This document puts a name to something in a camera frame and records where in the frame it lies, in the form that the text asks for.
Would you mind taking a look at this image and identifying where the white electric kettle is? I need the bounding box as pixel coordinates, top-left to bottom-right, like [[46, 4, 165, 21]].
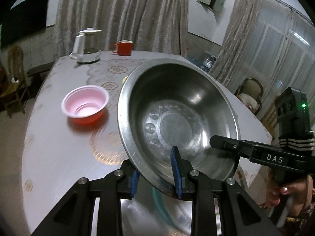
[[69, 27, 101, 64]]

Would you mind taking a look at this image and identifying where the sheer window curtain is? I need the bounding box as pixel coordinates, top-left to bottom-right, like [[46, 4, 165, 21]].
[[210, 0, 314, 125]]

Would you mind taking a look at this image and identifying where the red mug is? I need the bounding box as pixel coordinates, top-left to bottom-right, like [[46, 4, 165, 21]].
[[113, 40, 133, 56]]

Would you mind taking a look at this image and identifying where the operator right hand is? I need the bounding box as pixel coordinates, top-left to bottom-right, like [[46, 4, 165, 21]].
[[265, 171, 314, 228]]

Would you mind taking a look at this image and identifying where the black wall television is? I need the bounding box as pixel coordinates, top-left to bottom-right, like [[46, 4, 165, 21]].
[[1, 0, 49, 48]]

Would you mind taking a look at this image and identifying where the stainless steel bowl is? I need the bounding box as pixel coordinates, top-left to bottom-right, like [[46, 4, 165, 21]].
[[118, 59, 240, 196]]

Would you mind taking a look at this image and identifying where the wooden chair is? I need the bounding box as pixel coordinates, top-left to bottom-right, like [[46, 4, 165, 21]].
[[1, 44, 29, 118]]

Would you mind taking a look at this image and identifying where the teal plastic plate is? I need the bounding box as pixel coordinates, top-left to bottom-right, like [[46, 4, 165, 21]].
[[152, 187, 174, 226]]

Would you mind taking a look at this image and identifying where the upholstered armchair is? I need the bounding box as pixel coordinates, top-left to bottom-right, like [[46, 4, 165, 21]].
[[234, 77, 264, 115]]

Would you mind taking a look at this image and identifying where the beige curtain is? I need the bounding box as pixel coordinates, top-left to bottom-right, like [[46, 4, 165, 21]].
[[54, 0, 189, 57]]

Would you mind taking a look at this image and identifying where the red plastic bowl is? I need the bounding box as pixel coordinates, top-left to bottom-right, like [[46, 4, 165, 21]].
[[61, 85, 109, 125]]

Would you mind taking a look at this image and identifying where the dark wooden bench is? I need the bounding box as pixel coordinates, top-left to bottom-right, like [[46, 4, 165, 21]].
[[27, 61, 55, 98]]

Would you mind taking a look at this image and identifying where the lace table doily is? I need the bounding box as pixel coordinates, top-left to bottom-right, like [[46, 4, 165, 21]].
[[86, 59, 147, 90]]

